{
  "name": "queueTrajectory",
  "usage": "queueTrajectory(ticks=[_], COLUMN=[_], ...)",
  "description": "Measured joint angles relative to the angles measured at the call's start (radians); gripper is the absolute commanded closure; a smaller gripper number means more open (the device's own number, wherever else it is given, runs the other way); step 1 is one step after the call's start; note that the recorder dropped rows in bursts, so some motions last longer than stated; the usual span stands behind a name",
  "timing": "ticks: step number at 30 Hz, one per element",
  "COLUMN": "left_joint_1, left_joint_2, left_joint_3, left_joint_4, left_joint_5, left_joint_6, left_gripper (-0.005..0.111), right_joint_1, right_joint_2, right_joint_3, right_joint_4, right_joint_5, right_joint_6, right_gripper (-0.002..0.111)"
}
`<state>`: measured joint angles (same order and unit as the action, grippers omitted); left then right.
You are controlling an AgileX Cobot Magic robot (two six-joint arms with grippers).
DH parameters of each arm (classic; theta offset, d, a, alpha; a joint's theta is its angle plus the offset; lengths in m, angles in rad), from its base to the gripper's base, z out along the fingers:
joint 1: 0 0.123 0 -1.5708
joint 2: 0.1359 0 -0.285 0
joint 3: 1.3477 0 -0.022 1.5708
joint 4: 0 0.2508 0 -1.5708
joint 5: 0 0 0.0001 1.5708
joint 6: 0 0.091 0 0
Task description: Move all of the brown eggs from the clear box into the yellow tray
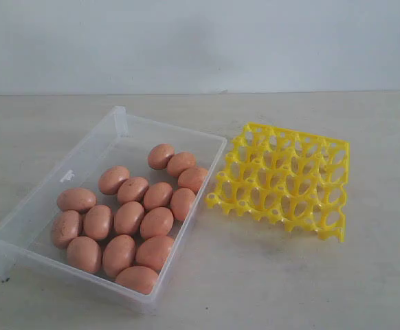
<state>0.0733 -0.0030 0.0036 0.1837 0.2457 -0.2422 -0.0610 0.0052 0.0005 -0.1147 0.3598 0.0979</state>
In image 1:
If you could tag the brown egg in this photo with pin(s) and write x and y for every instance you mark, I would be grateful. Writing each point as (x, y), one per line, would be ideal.
(111, 180)
(157, 222)
(179, 162)
(157, 195)
(160, 155)
(181, 203)
(128, 218)
(192, 178)
(118, 255)
(138, 278)
(154, 251)
(98, 222)
(85, 254)
(79, 199)
(66, 227)
(132, 189)

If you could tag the clear plastic container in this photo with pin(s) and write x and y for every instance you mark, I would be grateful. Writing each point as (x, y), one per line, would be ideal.
(118, 139)

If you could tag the yellow plastic egg tray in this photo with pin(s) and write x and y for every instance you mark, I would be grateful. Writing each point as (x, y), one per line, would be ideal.
(284, 176)

